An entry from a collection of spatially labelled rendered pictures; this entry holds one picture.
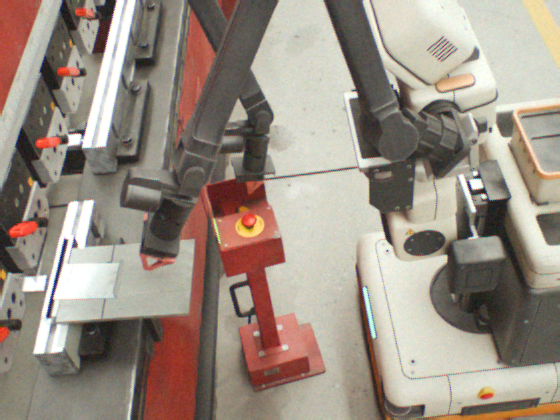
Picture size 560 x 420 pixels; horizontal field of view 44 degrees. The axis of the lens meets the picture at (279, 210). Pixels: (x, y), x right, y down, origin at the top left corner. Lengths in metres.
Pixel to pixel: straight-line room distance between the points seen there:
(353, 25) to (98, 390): 0.86
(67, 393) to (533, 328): 1.14
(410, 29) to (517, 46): 2.27
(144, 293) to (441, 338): 1.02
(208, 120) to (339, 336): 1.43
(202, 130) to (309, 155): 1.85
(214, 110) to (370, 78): 0.27
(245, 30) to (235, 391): 1.51
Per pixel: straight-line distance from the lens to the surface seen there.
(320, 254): 2.64
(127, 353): 1.50
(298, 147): 3.02
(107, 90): 1.93
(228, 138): 1.64
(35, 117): 1.36
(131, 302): 1.41
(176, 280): 1.41
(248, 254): 1.75
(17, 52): 1.34
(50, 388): 1.52
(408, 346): 2.11
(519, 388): 2.13
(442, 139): 1.30
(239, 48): 1.12
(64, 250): 1.55
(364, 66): 1.20
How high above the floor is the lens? 2.13
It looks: 50 degrees down
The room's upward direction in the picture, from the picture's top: 9 degrees counter-clockwise
